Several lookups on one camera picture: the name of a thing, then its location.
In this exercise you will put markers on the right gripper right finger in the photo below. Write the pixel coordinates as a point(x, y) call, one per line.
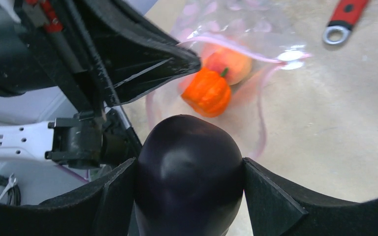
point(280, 207)

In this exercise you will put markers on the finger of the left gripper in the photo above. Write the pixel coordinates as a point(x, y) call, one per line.
point(137, 56)

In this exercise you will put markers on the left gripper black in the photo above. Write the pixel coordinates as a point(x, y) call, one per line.
point(48, 43)

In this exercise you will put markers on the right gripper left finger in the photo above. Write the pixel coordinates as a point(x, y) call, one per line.
point(99, 208)

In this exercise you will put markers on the orange pumpkin toy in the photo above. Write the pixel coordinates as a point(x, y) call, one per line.
point(208, 93)

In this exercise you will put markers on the purple eggplant toy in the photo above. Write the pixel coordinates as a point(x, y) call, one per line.
point(189, 179)

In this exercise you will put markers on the clear zip top bag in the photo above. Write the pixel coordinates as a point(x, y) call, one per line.
point(241, 44)

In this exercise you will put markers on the pink peach toy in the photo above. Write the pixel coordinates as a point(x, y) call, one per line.
point(238, 65)

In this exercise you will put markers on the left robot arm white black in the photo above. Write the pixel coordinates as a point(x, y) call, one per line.
point(85, 141)

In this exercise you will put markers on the red handled adjustable wrench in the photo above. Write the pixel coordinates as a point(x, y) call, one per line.
point(344, 18)

